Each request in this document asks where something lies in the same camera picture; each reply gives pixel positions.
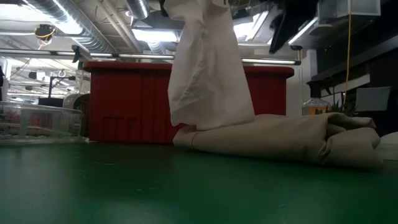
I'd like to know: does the white shirt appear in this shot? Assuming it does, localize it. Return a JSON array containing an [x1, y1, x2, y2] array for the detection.
[[163, 0, 256, 131]]

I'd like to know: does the red plastic laundry basket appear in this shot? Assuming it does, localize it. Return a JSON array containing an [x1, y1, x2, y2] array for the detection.
[[83, 60, 295, 144]]

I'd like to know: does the silver overhead bar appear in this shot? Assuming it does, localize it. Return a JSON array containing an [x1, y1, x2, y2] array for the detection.
[[0, 48, 302, 65]]

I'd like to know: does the green table mat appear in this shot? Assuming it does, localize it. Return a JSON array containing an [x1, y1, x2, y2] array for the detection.
[[0, 141, 398, 224]]

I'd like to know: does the bright ceiling light panel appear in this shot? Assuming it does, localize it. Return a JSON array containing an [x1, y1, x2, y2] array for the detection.
[[132, 28, 178, 43]]

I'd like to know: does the clear spray bottle pale-green trigger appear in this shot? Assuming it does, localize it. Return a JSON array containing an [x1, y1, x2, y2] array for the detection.
[[62, 45, 91, 110]]

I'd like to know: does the artificial succulent plant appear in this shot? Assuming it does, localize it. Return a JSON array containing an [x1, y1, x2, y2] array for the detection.
[[326, 98, 359, 118]]

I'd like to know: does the clear spray bottle white trigger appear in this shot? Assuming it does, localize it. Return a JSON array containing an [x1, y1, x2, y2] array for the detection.
[[0, 101, 87, 146]]

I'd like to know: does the grey flat panel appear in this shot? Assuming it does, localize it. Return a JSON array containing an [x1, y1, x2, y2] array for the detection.
[[356, 86, 392, 113]]

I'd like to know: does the round silver air duct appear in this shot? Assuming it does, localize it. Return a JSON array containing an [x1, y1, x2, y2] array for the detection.
[[126, 0, 152, 20]]

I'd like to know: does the yellow black cable reel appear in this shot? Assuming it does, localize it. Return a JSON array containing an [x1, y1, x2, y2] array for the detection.
[[34, 24, 57, 41]]

